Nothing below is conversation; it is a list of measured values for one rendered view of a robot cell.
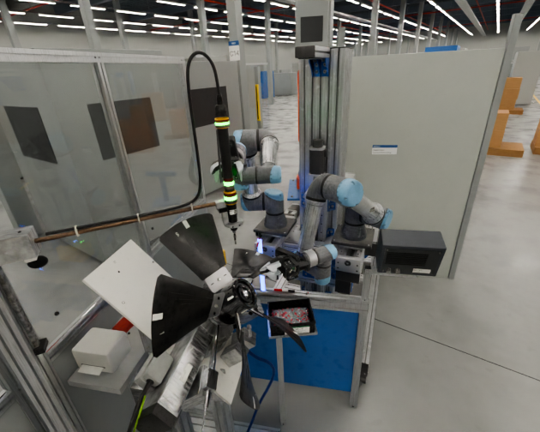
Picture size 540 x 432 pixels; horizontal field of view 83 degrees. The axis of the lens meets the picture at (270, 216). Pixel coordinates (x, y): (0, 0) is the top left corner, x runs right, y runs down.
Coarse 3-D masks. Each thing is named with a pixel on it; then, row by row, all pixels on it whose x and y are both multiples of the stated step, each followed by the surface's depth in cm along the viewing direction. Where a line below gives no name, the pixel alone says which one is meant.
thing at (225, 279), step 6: (222, 270) 114; (210, 276) 113; (216, 276) 114; (222, 276) 114; (228, 276) 114; (210, 282) 113; (216, 282) 113; (222, 282) 114; (228, 282) 114; (210, 288) 112; (216, 288) 113
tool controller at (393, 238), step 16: (384, 240) 136; (400, 240) 135; (416, 240) 134; (432, 240) 133; (384, 256) 138; (400, 256) 136; (416, 256) 134; (432, 256) 133; (384, 272) 145; (400, 272) 142; (416, 272) 140; (432, 272) 139
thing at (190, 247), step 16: (192, 224) 116; (208, 224) 119; (160, 240) 110; (176, 240) 112; (192, 240) 114; (208, 240) 116; (192, 256) 113; (208, 256) 114; (224, 256) 116; (208, 272) 113
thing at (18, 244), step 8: (0, 232) 84; (8, 232) 84; (16, 232) 83; (24, 232) 83; (32, 232) 85; (0, 240) 80; (8, 240) 80; (16, 240) 81; (24, 240) 82; (32, 240) 84; (0, 248) 80; (8, 248) 81; (16, 248) 82; (24, 248) 82; (32, 248) 83; (40, 248) 89; (0, 256) 81; (8, 256) 82; (16, 256) 82; (24, 256) 83; (32, 256) 84; (0, 264) 81
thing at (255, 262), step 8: (240, 256) 139; (248, 256) 139; (256, 256) 140; (264, 256) 141; (232, 264) 134; (240, 264) 133; (248, 264) 132; (256, 264) 133; (264, 264) 134; (232, 272) 128; (240, 272) 127; (248, 272) 127; (256, 272) 127
